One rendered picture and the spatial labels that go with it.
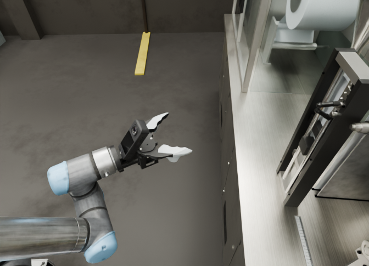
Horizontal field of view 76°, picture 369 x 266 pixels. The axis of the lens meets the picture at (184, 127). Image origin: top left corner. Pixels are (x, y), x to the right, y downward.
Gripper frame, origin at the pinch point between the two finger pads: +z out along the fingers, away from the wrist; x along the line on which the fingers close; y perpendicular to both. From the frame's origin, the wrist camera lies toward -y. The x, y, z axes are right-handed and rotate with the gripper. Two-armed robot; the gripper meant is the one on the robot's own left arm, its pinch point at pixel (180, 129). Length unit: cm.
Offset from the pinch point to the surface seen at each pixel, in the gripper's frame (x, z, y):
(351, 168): 30, 47, 11
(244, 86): -35, 60, 35
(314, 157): 23.8, 30.4, 1.4
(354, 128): 25.6, 30.9, -13.5
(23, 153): -131, -88, 143
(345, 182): 32, 49, 19
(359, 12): -6, 70, -19
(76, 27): -372, 6, 163
